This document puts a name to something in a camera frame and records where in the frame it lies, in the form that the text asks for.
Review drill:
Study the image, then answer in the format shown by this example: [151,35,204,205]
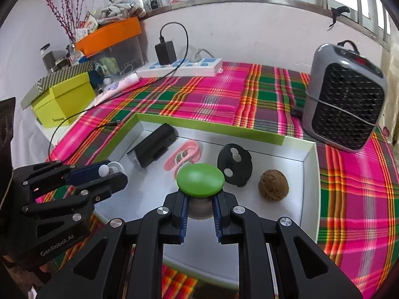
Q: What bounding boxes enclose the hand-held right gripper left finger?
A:
[36,191,191,299]

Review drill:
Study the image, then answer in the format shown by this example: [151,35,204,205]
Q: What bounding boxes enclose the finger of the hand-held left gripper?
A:
[12,160,112,194]
[21,172,129,223]

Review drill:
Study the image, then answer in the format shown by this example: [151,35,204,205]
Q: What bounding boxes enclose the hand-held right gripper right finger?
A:
[212,191,364,299]

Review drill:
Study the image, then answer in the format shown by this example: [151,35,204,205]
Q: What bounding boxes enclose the white round cap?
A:
[98,161,125,178]

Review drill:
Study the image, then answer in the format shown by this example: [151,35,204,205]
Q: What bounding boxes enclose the white jar with green lid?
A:
[176,163,225,220]

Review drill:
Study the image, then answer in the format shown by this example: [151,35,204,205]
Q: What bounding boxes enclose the green cardboard box tray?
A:
[34,112,319,290]

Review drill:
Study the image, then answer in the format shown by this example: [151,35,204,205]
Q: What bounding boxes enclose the person's left hand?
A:
[38,260,54,276]

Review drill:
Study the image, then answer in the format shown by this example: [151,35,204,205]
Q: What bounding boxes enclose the black bike light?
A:
[126,123,176,169]

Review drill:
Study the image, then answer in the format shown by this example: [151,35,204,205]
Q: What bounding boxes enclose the yellow-green cardboard box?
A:
[33,72,97,129]

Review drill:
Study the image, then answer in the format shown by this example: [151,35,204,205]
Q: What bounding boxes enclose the pink toothpaste tube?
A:
[94,74,139,106]

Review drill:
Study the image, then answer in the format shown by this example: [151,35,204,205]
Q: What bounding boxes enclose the striped box lid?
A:
[20,62,94,110]

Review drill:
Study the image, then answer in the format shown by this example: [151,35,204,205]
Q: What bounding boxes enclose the glass jar with black lid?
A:
[39,43,60,71]

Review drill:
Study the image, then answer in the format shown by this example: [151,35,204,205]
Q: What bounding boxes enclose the pink plaid tablecloth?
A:
[34,62,399,299]

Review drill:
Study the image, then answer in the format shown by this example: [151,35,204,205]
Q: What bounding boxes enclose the clear plastic storage bin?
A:
[90,36,147,80]

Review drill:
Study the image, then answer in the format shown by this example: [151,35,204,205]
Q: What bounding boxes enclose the black charger adapter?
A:
[155,36,177,66]

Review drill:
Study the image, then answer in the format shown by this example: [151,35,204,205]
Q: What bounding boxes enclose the orange bin lid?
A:
[75,17,142,57]

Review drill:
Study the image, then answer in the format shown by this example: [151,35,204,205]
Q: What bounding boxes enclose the printed paper packets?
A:
[76,11,100,42]

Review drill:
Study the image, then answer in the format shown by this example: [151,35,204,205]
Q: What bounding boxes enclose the white power strip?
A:
[136,57,223,78]

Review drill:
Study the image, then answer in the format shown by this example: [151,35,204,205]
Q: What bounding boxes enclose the pink flower branches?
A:
[40,0,92,46]

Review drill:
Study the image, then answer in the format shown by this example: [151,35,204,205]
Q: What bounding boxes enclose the white power plug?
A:
[189,47,212,63]

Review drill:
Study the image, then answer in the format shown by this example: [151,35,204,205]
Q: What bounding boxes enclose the grey fan heater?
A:
[301,40,389,154]

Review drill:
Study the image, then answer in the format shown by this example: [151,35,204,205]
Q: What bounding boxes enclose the white plastic bags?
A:
[97,0,147,22]

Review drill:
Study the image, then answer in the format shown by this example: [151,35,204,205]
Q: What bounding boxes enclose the black grey round mount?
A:
[217,143,252,187]

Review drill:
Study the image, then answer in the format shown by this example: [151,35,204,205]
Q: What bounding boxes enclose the black charging cable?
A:
[48,22,189,162]

